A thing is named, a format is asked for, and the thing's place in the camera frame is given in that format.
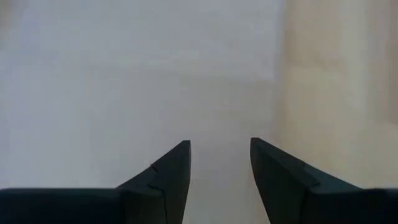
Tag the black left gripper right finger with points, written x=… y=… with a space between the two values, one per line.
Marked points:
x=311 y=202

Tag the pink towel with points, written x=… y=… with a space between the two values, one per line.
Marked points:
x=124 y=77

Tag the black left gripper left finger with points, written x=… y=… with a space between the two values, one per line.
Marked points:
x=124 y=205

